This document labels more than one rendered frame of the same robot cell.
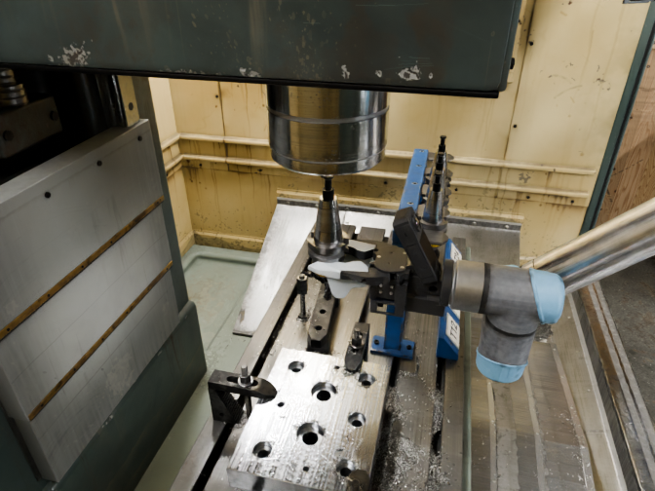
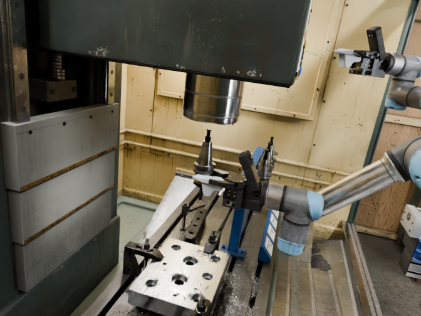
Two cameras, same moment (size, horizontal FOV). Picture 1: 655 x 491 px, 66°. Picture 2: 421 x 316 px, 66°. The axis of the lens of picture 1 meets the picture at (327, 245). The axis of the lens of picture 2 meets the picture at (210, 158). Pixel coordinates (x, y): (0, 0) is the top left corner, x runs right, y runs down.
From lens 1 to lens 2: 0.24 m
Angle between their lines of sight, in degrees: 13
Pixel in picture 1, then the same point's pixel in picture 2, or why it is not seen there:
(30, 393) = (28, 228)
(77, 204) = (76, 133)
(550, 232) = not seen: hidden behind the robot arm
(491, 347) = (285, 232)
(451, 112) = (279, 133)
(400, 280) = (239, 187)
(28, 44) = (81, 44)
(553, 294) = (317, 201)
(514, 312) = (297, 209)
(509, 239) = not seen: hidden behind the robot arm
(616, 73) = (369, 122)
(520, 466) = not seen: outside the picture
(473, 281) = (277, 191)
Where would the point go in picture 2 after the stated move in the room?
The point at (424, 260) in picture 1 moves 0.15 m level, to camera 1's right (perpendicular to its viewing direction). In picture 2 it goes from (253, 177) to (307, 184)
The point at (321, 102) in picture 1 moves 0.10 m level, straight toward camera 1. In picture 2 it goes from (210, 86) to (209, 91)
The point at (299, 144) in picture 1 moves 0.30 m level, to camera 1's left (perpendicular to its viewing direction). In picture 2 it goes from (197, 106) to (79, 91)
